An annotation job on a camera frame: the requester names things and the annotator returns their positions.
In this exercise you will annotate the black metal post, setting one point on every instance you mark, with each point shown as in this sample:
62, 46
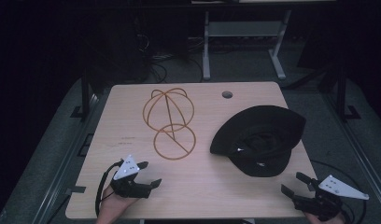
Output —
85, 93
341, 93

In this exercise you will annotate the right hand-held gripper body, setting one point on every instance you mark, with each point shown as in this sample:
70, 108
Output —
322, 203

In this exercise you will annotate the aluminium floor rail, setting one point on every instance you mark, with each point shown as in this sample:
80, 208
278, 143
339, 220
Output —
356, 146
65, 161

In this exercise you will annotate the black brimmed hat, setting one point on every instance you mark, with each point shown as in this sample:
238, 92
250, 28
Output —
263, 140

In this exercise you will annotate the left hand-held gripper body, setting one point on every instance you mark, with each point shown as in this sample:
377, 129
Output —
129, 188

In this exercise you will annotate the grey metal table frame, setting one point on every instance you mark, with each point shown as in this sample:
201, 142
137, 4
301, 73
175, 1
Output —
244, 29

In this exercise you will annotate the person's right hand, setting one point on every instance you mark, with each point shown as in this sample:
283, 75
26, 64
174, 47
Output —
325, 221

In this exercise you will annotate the person's left hand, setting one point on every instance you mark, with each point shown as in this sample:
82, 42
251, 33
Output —
112, 207

